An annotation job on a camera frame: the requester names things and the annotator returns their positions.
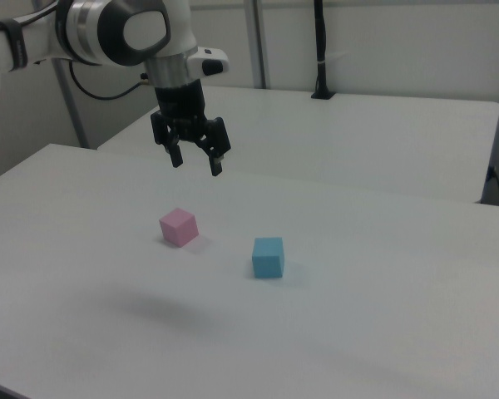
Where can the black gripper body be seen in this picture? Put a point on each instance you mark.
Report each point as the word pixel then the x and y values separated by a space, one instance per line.
pixel 179 101

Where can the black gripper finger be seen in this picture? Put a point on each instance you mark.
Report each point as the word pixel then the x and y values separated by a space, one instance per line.
pixel 175 156
pixel 217 145

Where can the blue cube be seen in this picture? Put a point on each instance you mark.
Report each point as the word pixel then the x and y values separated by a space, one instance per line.
pixel 268 257

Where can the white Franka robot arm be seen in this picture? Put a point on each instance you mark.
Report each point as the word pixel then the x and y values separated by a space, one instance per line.
pixel 87 29

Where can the pink cube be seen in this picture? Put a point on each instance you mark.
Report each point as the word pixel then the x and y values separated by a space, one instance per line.
pixel 178 228

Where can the black pole with base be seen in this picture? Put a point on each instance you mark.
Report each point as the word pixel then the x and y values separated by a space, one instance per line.
pixel 321 50

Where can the grey metal frame post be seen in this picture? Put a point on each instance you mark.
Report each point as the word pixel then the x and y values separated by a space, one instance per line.
pixel 71 108
pixel 258 41

